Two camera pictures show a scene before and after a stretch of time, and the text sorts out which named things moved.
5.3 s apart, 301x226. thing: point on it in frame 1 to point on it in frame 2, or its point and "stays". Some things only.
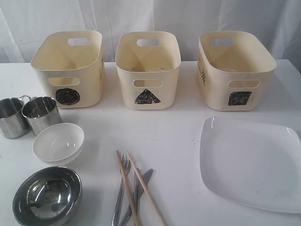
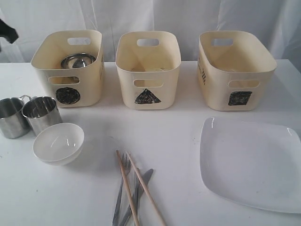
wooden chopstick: x=135 y=218 stays
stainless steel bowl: x=51 y=197 to x=76 y=60
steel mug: x=42 y=112 stays
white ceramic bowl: x=58 y=143 stays
